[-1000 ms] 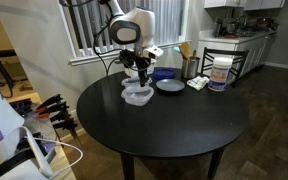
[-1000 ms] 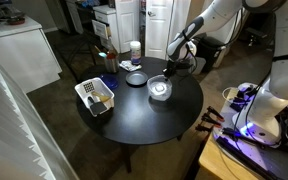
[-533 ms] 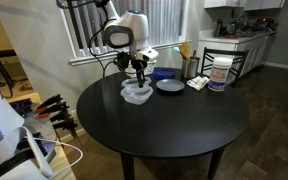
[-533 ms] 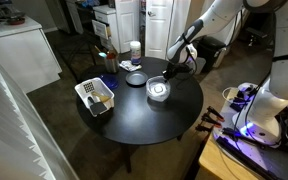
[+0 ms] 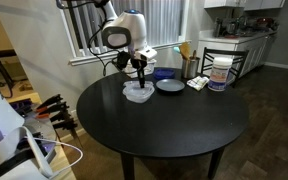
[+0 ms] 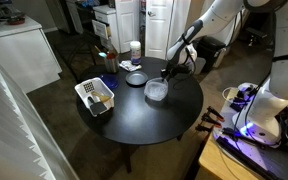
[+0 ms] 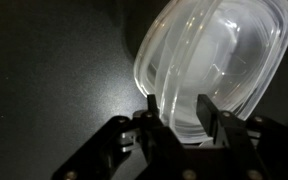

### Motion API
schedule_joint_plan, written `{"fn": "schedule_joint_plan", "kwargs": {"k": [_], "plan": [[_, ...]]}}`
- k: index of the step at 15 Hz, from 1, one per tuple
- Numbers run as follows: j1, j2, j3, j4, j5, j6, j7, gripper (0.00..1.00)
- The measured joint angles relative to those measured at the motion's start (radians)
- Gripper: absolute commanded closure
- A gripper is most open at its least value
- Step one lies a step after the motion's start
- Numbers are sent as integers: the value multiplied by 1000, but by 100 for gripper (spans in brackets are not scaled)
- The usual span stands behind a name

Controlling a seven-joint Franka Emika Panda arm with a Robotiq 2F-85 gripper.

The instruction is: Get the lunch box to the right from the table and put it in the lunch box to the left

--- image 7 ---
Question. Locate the clear plastic lunch box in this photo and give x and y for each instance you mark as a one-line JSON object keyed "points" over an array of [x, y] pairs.
{"points": [[224, 66], [143, 76]]}

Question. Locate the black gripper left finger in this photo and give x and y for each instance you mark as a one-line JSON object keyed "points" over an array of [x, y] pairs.
{"points": [[117, 150]]}

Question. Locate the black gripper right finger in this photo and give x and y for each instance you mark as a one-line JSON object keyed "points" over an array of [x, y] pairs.
{"points": [[257, 150]]}

